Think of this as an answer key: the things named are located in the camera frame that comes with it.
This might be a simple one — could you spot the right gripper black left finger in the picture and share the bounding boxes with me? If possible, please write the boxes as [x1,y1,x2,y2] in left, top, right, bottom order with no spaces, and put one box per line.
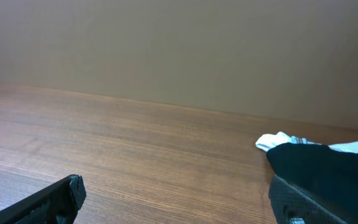
[0,174,86,224]

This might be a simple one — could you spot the black shorts with mesh lining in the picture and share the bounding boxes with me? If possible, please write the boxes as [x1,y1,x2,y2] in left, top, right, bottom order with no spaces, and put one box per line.
[266,143,358,217]

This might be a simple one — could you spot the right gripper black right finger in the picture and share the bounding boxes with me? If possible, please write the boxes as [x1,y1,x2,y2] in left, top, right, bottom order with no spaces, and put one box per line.
[268,175,346,224]

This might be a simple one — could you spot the white shirt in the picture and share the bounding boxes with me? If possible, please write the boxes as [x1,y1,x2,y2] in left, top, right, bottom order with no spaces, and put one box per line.
[255,131,358,154]

